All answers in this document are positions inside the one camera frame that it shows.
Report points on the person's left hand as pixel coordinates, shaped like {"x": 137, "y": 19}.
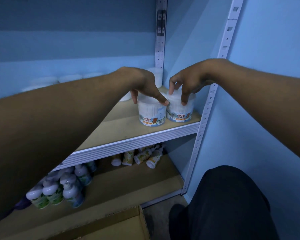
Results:
{"x": 140, "y": 79}

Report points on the person's right hand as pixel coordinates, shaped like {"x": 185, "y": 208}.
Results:
{"x": 192, "y": 74}

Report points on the person's left thumb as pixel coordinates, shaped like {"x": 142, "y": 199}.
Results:
{"x": 134, "y": 97}

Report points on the person's right fingers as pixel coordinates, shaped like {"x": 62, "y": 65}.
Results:
{"x": 185, "y": 94}

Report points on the clear swab container bear label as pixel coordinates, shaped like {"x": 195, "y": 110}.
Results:
{"x": 180, "y": 113}
{"x": 152, "y": 114}

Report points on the person's left forearm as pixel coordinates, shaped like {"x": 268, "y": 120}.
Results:
{"x": 52, "y": 122}

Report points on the person's right forearm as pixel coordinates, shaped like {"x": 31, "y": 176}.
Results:
{"x": 265, "y": 102}

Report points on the wooden shelf board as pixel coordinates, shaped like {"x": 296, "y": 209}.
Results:
{"x": 130, "y": 187}
{"x": 125, "y": 124}

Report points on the white metal shelving rack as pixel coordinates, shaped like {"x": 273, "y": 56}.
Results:
{"x": 140, "y": 143}

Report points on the pile of yellow printed tubes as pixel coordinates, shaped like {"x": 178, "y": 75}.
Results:
{"x": 130, "y": 157}

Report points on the row of white lidded tubs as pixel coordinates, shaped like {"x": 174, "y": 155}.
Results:
{"x": 43, "y": 82}

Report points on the cluster of white pump bottles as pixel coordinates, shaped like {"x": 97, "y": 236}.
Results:
{"x": 70, "y": 189}

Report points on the person's black trouser leg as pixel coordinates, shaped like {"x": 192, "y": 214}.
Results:
{"x": 227, "y": 204}

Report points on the brown cardboard box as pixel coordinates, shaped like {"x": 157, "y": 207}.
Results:
{"x": 120, "y": 227}

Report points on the black plastic post connector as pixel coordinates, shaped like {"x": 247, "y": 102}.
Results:
{"x": 161, "y": 22}

